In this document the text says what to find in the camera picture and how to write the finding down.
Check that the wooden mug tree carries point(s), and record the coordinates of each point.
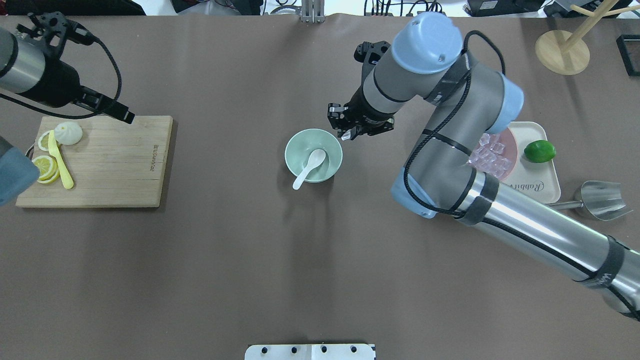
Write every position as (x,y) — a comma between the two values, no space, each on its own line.
(564,52)

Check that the mint green bowl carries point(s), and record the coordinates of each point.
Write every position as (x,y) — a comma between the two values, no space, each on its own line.
(302,144)

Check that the aluminium frame post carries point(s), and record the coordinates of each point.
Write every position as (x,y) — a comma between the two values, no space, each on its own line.
(312,11)

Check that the clear ice cube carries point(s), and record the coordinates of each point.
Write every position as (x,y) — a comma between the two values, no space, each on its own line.
(346,136)

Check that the cream plastic tray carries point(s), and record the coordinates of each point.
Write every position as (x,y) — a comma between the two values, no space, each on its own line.
(539,181)

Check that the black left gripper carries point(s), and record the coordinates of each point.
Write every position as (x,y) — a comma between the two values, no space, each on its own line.
(56,85)

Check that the green lime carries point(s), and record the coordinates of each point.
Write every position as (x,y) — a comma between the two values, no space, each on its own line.
(540,151)

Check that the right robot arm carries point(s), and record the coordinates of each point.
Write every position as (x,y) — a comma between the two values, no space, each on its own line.
(429,58)

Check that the lemon slices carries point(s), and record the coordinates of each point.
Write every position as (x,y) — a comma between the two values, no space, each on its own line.
(46,163)

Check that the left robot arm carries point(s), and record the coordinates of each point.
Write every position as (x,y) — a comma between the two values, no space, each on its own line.
(8,72)

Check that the metal ice scoop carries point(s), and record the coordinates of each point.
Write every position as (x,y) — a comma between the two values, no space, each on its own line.
(599,200)

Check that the white ceramic spoon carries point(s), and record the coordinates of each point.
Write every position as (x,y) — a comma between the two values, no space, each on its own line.
(315,159)

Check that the white camera pillar base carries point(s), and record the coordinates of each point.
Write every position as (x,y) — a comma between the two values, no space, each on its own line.
(318,351)

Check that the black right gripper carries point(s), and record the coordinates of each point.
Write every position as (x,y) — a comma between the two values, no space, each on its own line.
(363,113)

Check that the yellow plastic knife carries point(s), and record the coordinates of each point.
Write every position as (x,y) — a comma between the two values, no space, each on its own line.
(54,151)

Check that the pink bowl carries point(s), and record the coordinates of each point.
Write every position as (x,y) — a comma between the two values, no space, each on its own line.
(507,155)

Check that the pile of ice cubes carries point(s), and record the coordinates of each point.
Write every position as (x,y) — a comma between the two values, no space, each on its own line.
(492,155)

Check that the wooden cutting board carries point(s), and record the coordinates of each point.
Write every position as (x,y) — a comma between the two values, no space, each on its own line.
(114,165)

